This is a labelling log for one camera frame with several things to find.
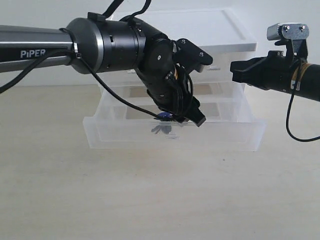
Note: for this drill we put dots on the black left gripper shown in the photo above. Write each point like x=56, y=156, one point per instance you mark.
x=171, y=88

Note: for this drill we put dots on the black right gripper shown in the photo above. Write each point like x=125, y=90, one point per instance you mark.
x=271, y=72

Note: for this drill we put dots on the key bunch with blue fob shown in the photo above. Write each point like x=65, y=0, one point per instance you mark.
x=163, y=127

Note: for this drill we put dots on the clear plastic storage bin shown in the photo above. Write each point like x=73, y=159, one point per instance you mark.
x=136, y=134

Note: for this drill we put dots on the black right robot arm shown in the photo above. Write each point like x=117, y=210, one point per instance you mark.
x=308, y=76

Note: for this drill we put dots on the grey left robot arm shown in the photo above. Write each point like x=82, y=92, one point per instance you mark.
x=94, y=47

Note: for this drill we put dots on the white plastic drawer cabinet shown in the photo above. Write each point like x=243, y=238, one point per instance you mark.
x=214, y=31

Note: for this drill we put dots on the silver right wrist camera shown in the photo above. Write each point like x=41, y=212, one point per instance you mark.
x=292, y=35

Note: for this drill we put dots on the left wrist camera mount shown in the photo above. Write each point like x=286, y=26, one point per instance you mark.
x=191, y=57

